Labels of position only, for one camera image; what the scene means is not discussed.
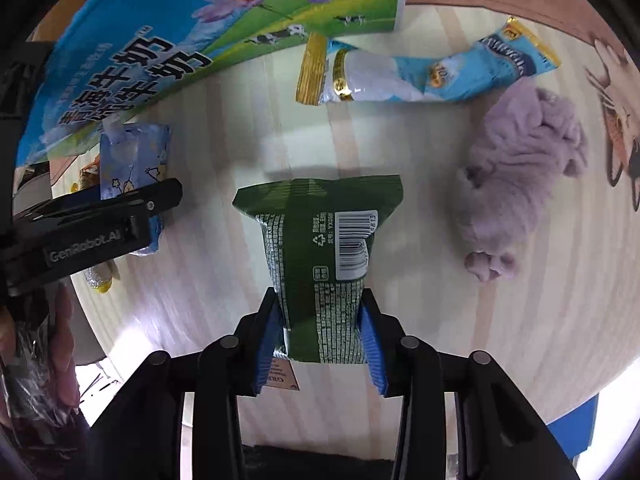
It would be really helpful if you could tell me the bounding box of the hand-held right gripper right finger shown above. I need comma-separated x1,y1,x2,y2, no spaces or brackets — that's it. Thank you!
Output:
357,290,581,480

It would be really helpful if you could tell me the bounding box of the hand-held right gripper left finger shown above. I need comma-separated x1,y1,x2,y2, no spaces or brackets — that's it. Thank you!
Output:
87,287,288,480

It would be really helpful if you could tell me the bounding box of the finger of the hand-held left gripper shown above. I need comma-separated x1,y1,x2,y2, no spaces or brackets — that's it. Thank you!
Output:
12,178,183,228

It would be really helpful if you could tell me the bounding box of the blue printed tissue packet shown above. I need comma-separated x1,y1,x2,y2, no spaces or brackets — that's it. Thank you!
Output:
99,124,172,257

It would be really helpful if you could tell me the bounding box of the green snack packet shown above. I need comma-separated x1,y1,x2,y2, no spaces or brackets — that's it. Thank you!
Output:
232,175,403,365

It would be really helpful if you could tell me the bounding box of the person's left hand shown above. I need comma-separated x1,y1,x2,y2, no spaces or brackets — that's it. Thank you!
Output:
0,282,82,426

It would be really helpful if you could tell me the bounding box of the brown paper label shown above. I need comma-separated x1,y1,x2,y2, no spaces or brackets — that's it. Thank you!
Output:
269,359,301,392

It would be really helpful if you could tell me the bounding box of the yellow wrapped candy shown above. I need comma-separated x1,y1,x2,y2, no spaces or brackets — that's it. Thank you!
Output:
84,262,122,294

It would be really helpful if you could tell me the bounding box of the orange snack packet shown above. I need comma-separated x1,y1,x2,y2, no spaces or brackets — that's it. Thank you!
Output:
70,154,104,193

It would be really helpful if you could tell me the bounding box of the blue milk carton box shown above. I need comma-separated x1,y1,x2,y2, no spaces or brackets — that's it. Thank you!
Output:
15,0,412,168

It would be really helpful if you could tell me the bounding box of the purple plush cloth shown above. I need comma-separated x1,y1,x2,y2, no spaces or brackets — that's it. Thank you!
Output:
456,79,590,283

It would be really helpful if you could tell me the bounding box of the light blue gold-edged pouch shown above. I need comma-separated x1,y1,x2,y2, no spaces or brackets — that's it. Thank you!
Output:
296,16,562,107

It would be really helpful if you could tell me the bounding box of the brown cat print mat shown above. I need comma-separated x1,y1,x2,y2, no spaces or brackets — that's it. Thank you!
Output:
404,0,640,213

